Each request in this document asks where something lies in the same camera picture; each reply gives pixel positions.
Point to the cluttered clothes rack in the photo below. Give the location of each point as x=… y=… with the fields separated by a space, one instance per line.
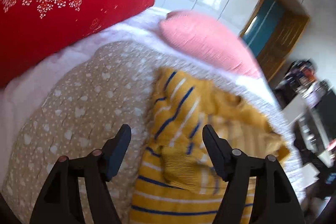
x=301 y=80

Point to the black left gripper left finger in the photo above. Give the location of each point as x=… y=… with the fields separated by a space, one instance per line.
x=59 y=199

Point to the white shelving unit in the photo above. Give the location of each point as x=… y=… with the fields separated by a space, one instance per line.
x=308 y=126

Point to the yellow striped knit sweater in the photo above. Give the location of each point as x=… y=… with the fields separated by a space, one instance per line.
x=177 y=182

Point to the red floral pillow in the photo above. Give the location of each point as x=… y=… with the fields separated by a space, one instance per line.
x=32 y=30

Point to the pink ribbed pillow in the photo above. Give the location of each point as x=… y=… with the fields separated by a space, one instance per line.
x=208 y=40

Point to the beige quilted bedspread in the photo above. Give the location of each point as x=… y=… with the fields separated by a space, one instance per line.
x=89 y=105

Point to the white bed sheet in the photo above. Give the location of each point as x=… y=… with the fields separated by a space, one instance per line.
x=26 y=93

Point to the black television screen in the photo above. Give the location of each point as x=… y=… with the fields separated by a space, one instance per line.
x=326 y=112

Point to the brown wooden door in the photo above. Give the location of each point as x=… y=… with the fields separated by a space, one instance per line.
x=272 y=32

